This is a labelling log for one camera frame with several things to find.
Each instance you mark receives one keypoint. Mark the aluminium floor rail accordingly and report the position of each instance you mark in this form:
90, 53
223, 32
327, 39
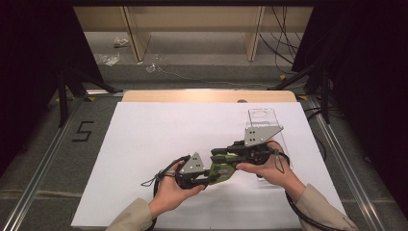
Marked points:
343, 160
41, 166

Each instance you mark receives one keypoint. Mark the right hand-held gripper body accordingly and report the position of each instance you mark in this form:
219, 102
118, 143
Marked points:
260, 134

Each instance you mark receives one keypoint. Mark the person's left hand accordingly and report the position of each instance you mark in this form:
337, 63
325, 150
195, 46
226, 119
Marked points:
170, 195

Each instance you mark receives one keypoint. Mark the light wooden table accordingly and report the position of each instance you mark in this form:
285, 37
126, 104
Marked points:
192, 96

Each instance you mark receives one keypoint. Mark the black curtain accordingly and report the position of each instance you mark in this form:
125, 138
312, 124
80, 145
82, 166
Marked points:
369, 64
25, 64

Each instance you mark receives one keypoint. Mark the person's right hand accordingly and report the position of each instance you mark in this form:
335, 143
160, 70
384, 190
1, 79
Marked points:
275, 173

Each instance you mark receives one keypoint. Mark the black metal stand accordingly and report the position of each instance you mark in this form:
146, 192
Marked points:
325, 102
63, 102

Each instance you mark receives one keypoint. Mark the crumpled clear plastic scrap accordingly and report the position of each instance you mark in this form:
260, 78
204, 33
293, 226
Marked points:
121, 42
109, 59
151, 68

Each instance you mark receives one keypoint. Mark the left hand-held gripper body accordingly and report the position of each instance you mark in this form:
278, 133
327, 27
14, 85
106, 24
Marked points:
192, 165

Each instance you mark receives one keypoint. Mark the clear plastic packaging tray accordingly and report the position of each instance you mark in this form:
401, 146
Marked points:
261, 117

